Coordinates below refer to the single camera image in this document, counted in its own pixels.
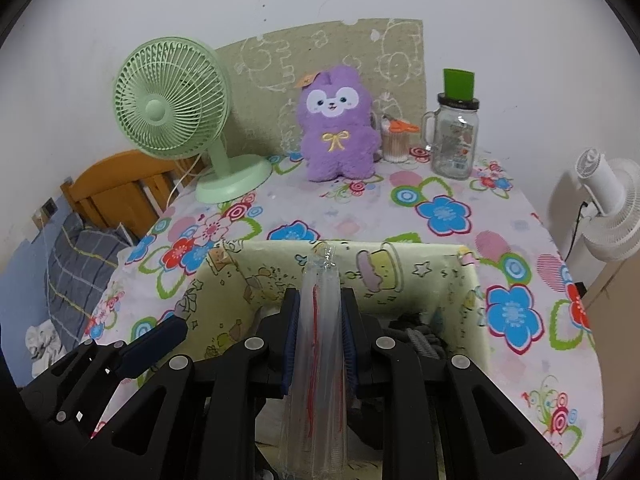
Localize dark grey sock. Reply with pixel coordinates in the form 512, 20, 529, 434
380, 312, 448, 361

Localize white fan cable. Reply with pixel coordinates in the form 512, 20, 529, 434
167, 157, 206, 206

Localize wall socket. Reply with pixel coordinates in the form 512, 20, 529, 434
31, 199, 57, 231

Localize white fan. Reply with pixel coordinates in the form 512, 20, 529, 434
547, 147, 640, 263

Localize purple plush toy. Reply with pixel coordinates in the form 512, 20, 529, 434
296, 62, 379, 183

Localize yellow cartoon fabric box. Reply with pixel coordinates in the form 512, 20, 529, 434
172, 240, 490, 396

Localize grey plaid pillow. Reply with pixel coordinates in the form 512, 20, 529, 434
45, 212, 133, 351

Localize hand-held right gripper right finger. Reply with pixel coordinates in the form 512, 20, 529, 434
341, 289, 581, 480

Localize white crumpled cloth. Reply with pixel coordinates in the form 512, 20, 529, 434
26, 321, 66, 376

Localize green desk fan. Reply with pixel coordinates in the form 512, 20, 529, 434
112, 36, 273, 204

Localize clear plastic bag red stripes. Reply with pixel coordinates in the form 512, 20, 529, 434
280, 242, 351, 480

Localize black fan cable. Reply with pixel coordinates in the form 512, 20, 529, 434
562, 201, 588, 261

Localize glass mug jar green lid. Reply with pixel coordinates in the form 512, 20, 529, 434
421, 67, 482, 181

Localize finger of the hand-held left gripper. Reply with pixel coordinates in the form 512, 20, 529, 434
75, 316, 190, 386

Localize floral tablecloth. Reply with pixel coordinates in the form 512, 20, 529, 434
82, 147, 608, 461

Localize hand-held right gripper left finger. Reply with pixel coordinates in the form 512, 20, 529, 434
92, 287, 303, 480

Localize cotton swab container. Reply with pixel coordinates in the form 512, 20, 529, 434
380, 115, 418, 163

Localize wooden bed headboard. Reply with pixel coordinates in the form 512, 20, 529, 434
60, 150, 201, 246

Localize beige cartoon printed board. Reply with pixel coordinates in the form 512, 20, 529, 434
216, 19, 426, 158

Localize beige wooden panel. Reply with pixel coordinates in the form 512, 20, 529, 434
582, 255, 640, 461

